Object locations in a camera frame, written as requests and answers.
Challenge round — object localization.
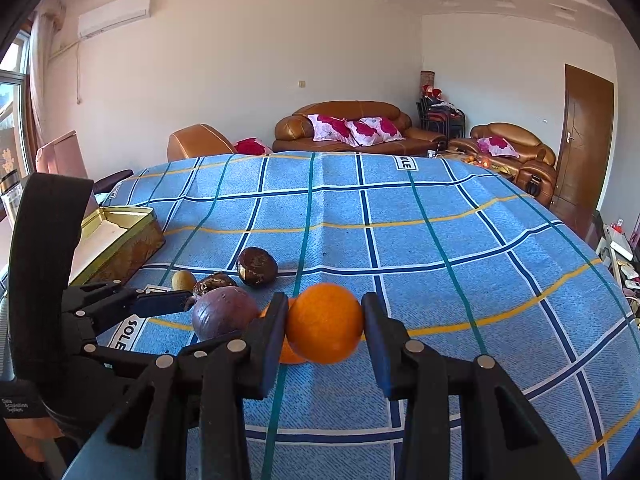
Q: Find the red pillow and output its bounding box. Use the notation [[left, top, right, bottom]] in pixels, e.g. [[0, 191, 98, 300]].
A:
[[233, 137, 273, 156]]

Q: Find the plain brown leather armchair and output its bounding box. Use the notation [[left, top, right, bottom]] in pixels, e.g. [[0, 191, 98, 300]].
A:
[[166, 123, 273, 162]]

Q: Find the orange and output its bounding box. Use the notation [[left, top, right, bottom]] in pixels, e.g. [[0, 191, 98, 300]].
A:
[[286, 282, 365, 365], [259, 297, 308, 365]]

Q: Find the purple passion fruit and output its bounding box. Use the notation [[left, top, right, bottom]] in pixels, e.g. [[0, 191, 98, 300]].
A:
[[192, 286, 261, 342]]

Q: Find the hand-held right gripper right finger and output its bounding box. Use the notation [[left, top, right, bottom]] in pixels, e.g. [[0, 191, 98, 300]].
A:
[[361, 291, 581, 480]]

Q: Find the brown leather sofa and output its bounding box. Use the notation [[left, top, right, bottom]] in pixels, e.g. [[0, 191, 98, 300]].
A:
[[272, 100, 448, 157]]

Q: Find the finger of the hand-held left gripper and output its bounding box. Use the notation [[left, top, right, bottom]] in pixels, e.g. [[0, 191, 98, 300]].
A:
[[82, 336, 237, 369], [62, 282, 197, 332]]

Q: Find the stack of dark chairs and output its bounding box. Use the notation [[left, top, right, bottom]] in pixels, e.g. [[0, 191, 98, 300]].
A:
[[416, 95, 466, 138]]

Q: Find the floral pink pillow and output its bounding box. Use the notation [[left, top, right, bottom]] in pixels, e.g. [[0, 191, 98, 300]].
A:
[[306, 113, 353, 143], [475, 136, 518, 159], [345, 117, 405, 147]]

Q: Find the white air conditioner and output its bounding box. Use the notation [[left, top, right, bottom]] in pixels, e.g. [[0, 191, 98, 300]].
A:
[[77, 0, 152, 40]]

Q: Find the pink curtain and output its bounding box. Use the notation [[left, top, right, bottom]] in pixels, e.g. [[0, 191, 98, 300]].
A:
[[27, 2, 66, 158]]

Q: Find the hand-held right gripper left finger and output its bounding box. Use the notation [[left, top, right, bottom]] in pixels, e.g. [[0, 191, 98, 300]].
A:
[[65, 291, 290, 480]]

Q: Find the gold metal tin box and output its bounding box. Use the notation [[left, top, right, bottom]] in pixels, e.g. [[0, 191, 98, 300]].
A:
[[67, 206, 166, 287]]

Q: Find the blue plaid tablecloth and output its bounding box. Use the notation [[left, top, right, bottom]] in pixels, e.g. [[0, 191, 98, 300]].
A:
[[0, 152, 640, 480]]

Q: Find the dark brown passion fruit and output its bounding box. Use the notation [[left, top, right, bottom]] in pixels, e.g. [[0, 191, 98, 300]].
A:
[[236, 246, 279, 288]]

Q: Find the brown wooden door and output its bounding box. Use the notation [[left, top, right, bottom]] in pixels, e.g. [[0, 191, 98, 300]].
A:
[[550, 63, 615, 241]]

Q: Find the window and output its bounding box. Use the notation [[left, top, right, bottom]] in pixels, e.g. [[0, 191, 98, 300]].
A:
[[0, 30, 33, 173]]

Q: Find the wrinkled brown passion fruit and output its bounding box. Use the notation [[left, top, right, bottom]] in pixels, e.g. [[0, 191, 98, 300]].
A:
[[192, 271, 238, 297]]

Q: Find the coffee table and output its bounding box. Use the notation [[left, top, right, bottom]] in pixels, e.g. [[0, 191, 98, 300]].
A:
[[440, 152, 516, 177]]

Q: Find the clear glass water bottle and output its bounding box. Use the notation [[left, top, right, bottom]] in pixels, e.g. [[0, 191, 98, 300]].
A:
[[0, 170, 23, 226]]

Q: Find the person's left hand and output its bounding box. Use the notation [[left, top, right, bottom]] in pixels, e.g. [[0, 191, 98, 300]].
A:
[[12, 415, 68, 463]]

